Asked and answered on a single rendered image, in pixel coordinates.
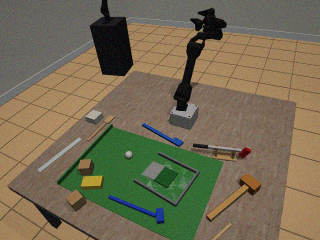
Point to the red golf putter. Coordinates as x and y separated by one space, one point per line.
241 152

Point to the white ball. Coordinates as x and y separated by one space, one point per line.
128 154

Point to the green mat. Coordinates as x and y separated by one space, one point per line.
119 172

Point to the wooden mallet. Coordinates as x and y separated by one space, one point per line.
248 184

